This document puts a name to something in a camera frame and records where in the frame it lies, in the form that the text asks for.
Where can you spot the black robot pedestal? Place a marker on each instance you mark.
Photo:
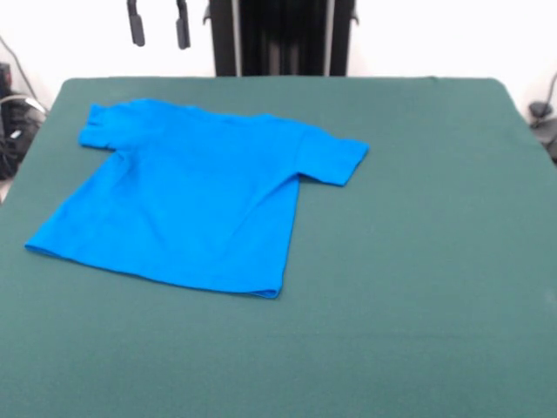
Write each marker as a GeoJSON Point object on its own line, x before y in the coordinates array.
{"type": "Point", "coordinates": [283, 39]}

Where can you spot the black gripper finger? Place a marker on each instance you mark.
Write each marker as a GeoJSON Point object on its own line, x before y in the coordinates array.
{"type": "Point", "coordinates": [183, 26]}
{"type": "Point", "coordinates": [137, 24]}

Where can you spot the blue GAME print t-shirt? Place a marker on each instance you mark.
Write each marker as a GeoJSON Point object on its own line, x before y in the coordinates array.
{"type": "Point", "coordinates": [187, 209]}

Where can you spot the dark green table cloth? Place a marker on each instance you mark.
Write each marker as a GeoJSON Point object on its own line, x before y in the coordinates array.
{"type": "Point", "coordinates": [435, 283]}

